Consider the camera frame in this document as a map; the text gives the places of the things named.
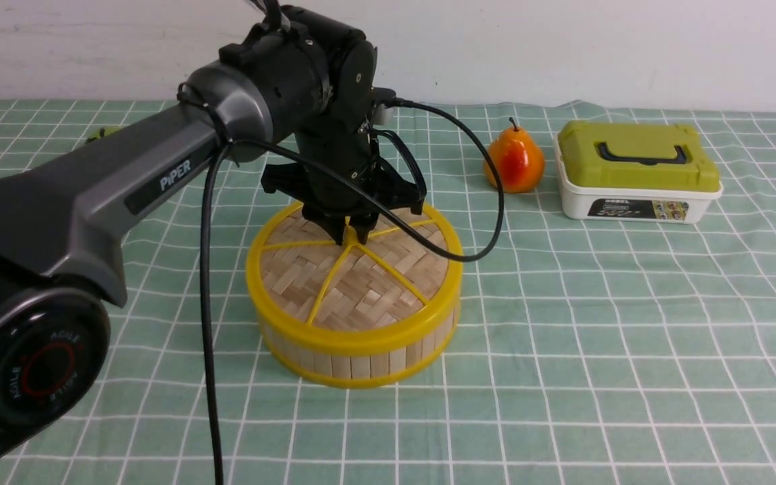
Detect orange toy pear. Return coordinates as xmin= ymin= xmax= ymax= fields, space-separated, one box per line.
xmin=483 ymin=117 xmax=546 ymax=194

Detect yellow woven steamer lid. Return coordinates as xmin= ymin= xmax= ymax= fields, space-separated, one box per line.
xmin=245 ymin=205 xmax=462 ymax=357

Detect white box green lid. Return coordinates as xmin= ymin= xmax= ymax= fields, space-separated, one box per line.
xmin=552 ymin=120 xmax=723 ymax=224

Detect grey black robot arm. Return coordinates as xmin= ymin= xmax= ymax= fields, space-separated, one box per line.
xmin=0 ymin=1 xmax=427 ymax=457

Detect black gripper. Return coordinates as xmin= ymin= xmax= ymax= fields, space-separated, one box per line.
xmin=261 ymin=87 xmax=427 ymax=246

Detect black cable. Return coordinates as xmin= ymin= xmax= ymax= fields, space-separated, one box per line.
xmin=199 ymin=98 xmax=505 ymax=485

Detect yellow bamboo steamer basket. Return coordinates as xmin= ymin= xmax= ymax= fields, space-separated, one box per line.
xmin=259 ymin=306 xmax=461 ymax=389

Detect green toy melon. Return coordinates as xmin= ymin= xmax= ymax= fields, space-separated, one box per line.
xmin=84 ymin=125 xmax=123 ymax=144

